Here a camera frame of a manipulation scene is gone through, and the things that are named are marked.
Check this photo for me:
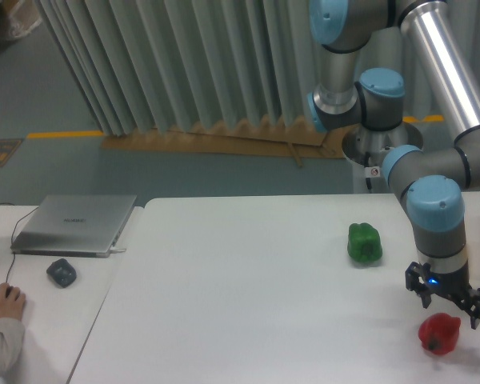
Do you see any cardboard box with plastic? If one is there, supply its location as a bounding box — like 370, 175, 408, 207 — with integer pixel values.
0, 0, 42, 42

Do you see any pale green pleated curtain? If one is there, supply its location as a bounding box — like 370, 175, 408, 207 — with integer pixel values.
34, 0, 480, 136

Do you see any black computer mouse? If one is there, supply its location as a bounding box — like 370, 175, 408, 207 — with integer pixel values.
6, 286, 21, 301

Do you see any person's hand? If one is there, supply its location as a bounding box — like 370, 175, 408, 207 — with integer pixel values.
0, 282, 26, 321

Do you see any green bell pepper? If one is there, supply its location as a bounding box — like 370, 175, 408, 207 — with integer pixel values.
347, 222, 383, 264

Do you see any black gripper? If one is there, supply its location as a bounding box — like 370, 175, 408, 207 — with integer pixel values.
405, 262, 480, 330

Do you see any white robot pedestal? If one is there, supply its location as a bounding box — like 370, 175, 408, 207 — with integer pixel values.
342, 122, 423, 194

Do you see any silver closed laptop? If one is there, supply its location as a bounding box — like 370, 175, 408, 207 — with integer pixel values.
11, 194, 137, 258

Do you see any red bell pepper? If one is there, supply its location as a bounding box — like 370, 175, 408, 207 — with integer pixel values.
418, 313, 462, 356

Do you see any white usb plug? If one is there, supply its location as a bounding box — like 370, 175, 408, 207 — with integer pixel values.
110, 247, 126, 254

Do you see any black mouse cable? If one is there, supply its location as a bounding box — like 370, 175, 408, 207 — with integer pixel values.
0, 202, 39, 286

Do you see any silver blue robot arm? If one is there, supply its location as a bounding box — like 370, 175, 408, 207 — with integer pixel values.
307, 1, 480, 326

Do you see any dark grey round device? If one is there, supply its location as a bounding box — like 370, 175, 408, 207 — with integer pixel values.
46, 258, 78, 288

